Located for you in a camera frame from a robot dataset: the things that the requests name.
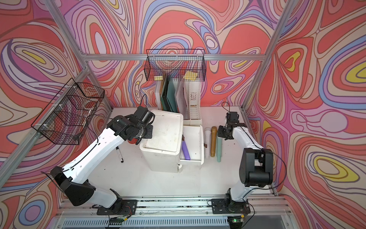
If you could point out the black white marker pen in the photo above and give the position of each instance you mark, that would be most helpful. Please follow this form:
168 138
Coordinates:
119 154

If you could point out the gold microphone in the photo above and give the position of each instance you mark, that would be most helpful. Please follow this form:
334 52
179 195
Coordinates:
213 141

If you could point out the white microphone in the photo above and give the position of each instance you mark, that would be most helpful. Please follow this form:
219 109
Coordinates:
207 142

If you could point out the green folders in organizer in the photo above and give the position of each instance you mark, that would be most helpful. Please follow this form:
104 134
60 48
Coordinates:
168 96

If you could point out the white plastic file organizer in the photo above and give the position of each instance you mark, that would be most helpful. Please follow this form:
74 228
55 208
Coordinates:
187 95

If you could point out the black wire basket on left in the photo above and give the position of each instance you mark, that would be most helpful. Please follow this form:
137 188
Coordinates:
68 119

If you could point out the yellow sticky note pad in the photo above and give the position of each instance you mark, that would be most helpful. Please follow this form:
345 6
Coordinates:
190 76

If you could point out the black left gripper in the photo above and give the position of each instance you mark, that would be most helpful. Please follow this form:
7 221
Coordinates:
150 129

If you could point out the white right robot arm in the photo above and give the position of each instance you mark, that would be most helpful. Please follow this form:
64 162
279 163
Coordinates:
255 171

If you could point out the black wire basket at back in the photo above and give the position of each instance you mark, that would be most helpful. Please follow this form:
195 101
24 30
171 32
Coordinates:
174 63

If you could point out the white drawer cabinet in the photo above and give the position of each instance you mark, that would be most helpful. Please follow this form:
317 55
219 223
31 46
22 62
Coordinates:
162 151

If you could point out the purple microphone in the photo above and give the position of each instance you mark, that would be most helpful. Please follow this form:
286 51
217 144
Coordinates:
185 151

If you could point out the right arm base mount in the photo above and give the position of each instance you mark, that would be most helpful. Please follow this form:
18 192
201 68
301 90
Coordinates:
223 206

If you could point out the mint green microphone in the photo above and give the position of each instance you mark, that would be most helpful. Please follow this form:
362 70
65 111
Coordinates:
219 149

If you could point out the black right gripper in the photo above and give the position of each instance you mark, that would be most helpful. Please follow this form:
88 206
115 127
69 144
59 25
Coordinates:
220 134

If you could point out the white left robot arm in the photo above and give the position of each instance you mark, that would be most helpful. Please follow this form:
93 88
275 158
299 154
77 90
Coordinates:
72 178

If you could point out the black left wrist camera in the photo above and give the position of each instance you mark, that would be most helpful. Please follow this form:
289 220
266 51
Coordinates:
142 116

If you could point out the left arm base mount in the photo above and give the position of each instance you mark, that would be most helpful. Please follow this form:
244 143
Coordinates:
121 207

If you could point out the small yellow sticky notes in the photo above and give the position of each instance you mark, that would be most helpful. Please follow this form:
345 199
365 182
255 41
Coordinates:
158 78

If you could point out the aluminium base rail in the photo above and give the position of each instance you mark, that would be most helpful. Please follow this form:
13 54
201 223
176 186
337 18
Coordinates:
265 211

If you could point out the black wire basket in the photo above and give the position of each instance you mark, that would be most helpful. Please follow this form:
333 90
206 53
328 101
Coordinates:
68 119
174 63

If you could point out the white pull-out drawer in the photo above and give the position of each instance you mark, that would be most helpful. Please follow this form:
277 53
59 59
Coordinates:
194 140

